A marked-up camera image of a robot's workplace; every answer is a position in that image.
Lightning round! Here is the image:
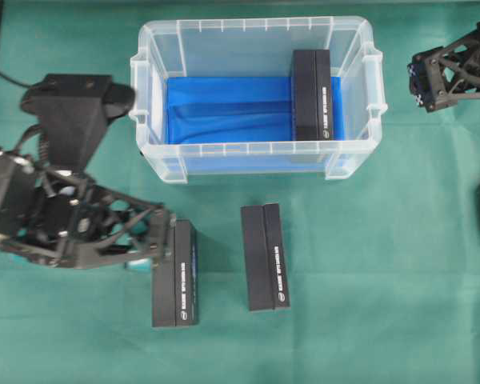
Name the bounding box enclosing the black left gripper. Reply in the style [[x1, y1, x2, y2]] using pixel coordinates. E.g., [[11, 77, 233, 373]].
[[0, 150, 171, 273]]

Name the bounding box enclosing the blue cloth inside case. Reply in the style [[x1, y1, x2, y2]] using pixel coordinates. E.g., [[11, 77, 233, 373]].
[[166, 74, 347, 145]]

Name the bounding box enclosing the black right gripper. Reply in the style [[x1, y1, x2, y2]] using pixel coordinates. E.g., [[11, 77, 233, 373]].
[[407, 22, 480, 113]]

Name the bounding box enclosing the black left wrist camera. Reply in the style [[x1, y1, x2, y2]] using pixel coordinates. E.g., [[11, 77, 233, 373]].
[[20, 74, 135, 172]]

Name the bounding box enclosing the clear plastic storage case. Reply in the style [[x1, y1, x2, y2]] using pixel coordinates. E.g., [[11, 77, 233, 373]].
[[130, 16, 387, 184]]

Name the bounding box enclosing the black realsense box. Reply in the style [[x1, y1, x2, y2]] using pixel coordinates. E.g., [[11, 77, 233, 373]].
[[241, 203, 290, 311], [291, 50, 334, 141], [152, 219, 198, 328]]

